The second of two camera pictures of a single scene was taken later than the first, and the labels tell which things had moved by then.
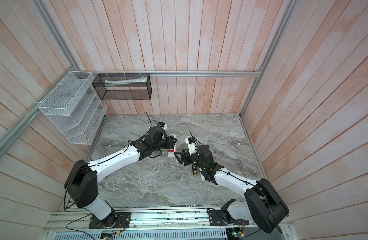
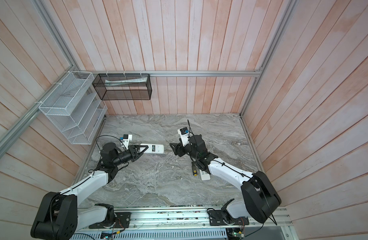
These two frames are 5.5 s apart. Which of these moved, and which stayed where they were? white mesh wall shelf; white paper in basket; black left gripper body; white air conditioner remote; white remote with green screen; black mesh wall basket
Moved: white remote with green screen; black left gripper body
Stayed: black mesh wall basket; white mesh wall shelf; white air conditioner remote; white paper in basket
